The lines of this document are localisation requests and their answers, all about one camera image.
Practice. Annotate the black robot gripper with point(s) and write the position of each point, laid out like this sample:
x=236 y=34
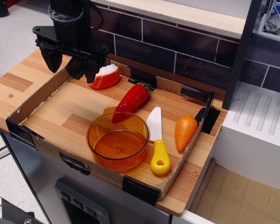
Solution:
x=72 y=35

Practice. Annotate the orange plastic toy carrot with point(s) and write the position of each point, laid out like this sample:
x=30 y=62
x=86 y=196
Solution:
x=185 y=129

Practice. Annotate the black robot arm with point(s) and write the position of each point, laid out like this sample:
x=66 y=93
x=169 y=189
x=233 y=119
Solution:
x=75 y=67

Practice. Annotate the cardboard fence with black tape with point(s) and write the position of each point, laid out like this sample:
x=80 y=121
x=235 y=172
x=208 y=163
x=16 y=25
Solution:
x=58 y=110

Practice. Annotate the transparent orange plastic pot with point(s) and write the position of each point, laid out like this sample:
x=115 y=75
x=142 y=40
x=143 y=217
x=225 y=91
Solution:
x=118 y=140

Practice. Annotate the orange white toy salmon sushi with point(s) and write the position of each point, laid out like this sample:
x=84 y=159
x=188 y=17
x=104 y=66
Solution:
x=107 y=77

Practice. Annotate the red plastic toy chili pepper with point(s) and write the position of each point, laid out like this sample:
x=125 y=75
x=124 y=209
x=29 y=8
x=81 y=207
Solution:
x=133 y=99

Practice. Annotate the white and yellow toy knife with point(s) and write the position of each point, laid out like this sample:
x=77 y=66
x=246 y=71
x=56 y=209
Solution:
x=160 y=162

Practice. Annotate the grey toy oven front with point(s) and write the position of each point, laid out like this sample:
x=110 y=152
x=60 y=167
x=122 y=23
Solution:
x=79 y=208

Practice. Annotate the white toy sink drainboard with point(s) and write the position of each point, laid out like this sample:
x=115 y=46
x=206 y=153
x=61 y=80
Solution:
x=249 y=140

